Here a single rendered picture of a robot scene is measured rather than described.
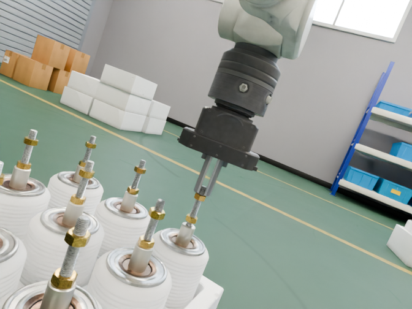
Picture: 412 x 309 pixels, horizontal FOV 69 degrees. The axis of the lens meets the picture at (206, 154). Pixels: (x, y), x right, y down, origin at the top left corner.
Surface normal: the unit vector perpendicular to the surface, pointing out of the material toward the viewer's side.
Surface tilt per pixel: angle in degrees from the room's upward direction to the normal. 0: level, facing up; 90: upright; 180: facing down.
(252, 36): 90
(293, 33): 171
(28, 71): 90
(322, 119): 90
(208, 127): 90
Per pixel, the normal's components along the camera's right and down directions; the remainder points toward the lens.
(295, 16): 0.29, 0.46
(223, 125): -0.06, 0.11
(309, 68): -0.37, 0.00
